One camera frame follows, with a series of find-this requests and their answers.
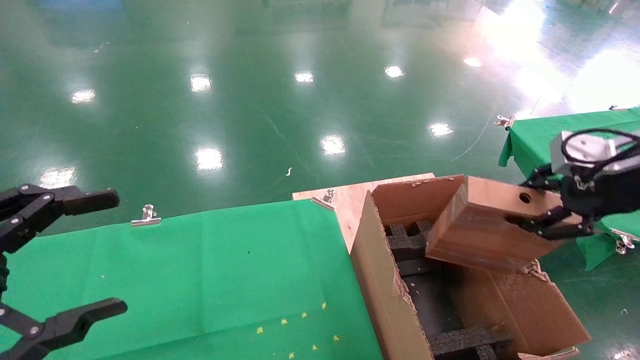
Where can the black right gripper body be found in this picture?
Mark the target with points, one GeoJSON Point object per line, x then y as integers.
{"type": "Point", "coordinates": [610, 195]}

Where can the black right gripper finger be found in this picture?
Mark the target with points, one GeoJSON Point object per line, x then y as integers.
{"type": "Point", "coordinates": [555, 225]}
{"type": "Point", "coordinates": [542, 180]}

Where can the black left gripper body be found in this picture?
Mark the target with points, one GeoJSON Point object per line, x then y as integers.
{"type": "Point", "coordinates": [3, 274]}

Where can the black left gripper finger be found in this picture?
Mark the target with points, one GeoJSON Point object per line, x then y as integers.
{"type": "Point", "coordinates": [75, 320]}
{"type": "Point", "coordinates": [85, 201]}

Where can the small brown cardboard box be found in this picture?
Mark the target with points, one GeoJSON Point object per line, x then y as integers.
{"type": "Point", "coordinates": [480, 225]}

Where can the large open brown carton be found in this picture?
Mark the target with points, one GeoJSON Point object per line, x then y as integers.
{"type": "Point", "coordinates": [385, 280]}

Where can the green cloth on side table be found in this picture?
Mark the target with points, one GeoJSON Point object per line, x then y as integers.
{"type": "Point", "coordinates": [530, 140]}

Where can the large green table cloth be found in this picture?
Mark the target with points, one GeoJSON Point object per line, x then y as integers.
{"type": "Point", "coordinates": [175, 275]}

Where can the black foam insert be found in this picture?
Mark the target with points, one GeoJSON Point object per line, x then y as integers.
{"type": "Point", "coordinates": [430, 300]}

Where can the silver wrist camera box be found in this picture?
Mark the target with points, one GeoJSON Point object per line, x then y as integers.
{"type": "Point", "coordinates": [582, 150]}

